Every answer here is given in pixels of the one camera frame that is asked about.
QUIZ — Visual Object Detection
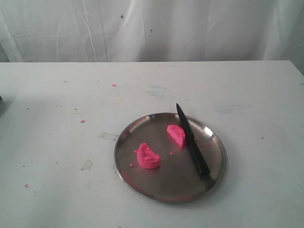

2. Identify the pink dough half piece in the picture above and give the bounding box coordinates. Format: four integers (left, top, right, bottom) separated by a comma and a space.
167, 124, 185, 148

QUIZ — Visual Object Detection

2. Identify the round steel plate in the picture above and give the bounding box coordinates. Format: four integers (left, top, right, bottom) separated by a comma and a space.
114, 113, 227, 203

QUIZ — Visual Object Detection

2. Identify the white plastic backdrop sheet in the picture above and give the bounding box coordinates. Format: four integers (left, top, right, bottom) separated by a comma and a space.
0, 0, 304, 62

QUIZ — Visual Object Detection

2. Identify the black knife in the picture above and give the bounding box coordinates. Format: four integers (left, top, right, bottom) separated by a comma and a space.
176, 103, 210, 177

